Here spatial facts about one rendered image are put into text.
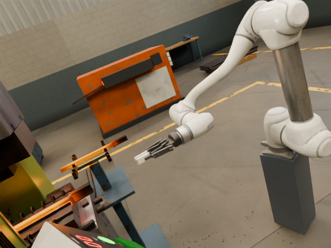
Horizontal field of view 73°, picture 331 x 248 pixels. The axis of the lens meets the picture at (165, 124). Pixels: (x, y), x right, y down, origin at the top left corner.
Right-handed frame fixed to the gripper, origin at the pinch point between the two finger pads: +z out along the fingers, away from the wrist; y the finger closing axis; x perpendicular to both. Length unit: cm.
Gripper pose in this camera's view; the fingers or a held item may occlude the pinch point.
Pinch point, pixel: (142, 157)
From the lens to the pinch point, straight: 106.3
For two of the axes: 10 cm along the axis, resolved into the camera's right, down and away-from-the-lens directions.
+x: -3.4, -8.7, -3.6
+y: -4.2, -2.1, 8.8
